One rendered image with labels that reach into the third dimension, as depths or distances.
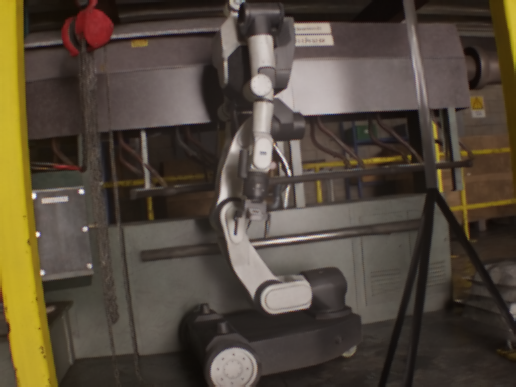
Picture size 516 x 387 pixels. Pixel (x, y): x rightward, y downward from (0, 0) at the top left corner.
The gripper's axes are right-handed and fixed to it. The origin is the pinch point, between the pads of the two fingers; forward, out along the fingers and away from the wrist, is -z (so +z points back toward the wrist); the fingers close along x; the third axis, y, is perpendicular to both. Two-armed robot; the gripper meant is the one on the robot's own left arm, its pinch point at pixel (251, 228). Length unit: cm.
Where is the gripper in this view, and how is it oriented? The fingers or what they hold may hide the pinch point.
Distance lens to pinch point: 180.8
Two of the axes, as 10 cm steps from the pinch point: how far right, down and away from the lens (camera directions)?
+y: 2.9, -0.2, -9.6
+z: 0.9, -9.9, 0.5
